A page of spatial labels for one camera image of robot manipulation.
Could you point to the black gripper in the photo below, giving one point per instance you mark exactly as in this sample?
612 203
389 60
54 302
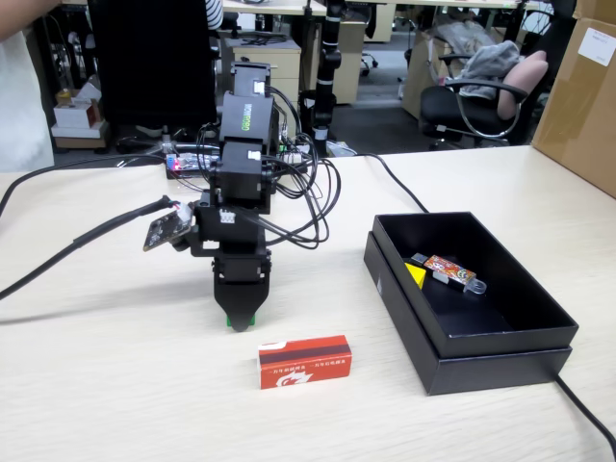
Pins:
231 231

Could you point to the red and white carton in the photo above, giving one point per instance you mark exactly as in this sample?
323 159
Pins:
308 366

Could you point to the yellow wooden cube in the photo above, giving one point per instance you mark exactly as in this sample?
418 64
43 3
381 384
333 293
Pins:
416 276

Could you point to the bare person forearm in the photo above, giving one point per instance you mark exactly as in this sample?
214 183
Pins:
24 14

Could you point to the flat white box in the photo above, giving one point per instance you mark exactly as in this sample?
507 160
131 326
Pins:
79 131

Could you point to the black cardboard box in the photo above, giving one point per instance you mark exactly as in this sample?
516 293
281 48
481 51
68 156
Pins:
481 308

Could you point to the white cardboard box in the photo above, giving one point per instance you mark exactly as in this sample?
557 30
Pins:
72 113

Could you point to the black open box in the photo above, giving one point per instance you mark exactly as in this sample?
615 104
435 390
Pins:
500 370

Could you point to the large cardboard box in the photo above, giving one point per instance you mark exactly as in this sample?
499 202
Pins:
577 120
597 8

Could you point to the robot control board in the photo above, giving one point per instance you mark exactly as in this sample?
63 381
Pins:
180 163

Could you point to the white power strip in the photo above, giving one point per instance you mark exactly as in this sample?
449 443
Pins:
293 156

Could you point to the orange patterned small tube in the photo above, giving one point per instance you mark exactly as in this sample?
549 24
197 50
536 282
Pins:
447 270

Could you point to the black computer monitor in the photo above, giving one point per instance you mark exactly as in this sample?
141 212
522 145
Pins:
154 62

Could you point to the black pole with white rings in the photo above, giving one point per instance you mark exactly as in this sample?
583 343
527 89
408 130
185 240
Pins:
329 58

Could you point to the black office chair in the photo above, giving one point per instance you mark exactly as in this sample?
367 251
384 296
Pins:
438 108

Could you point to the person in striped shirt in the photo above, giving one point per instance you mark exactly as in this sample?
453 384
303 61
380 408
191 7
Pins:
215 12

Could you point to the person in white shirt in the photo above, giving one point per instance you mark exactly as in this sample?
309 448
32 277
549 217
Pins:
24 106

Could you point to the grey cloth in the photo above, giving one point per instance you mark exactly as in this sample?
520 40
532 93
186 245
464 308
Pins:
491 62

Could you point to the pink cushion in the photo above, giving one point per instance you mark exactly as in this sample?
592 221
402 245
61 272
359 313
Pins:
522 82

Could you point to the white paper label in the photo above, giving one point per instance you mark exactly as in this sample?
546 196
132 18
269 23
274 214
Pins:
597 47

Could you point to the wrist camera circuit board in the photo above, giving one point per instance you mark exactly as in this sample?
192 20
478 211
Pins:
166 228

